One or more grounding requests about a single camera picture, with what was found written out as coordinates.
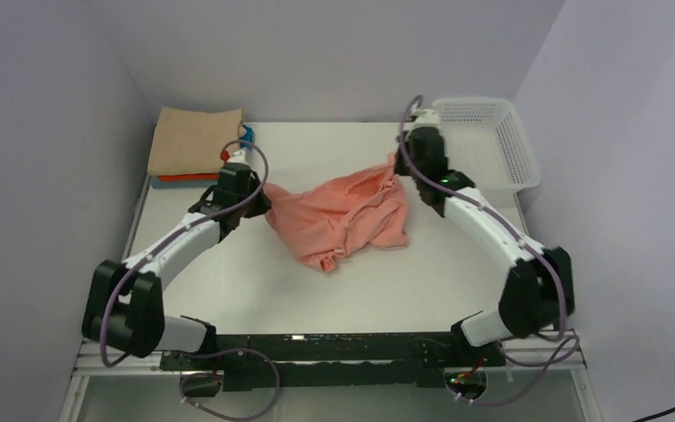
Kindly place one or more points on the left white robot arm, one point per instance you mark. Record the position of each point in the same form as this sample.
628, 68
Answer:
125, 308

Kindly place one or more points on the folded blue t shirt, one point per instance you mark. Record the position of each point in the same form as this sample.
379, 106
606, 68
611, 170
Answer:
246, 140

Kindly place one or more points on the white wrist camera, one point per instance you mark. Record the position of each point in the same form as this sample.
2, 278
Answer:
238, 156
426, 117

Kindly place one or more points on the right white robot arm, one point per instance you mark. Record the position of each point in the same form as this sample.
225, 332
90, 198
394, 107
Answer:
537, 289

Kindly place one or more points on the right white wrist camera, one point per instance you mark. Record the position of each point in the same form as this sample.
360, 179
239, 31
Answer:
426, 117

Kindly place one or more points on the folded tan t shirt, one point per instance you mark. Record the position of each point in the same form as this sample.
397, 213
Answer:
191, 142

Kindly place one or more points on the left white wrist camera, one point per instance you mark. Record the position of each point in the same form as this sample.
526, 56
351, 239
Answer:
238, 156

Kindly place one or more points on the pink t shirt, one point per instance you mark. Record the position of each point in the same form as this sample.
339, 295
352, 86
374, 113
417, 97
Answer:
341, 216

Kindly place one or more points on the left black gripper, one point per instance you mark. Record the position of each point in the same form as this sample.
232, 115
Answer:
263, 205

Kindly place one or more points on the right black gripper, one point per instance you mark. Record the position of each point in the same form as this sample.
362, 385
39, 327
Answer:
398, 166

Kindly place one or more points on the folded orange t shirt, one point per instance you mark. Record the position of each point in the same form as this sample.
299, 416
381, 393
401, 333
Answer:
188, 177

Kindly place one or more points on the white plastic basket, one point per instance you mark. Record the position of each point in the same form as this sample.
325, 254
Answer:
486, 140

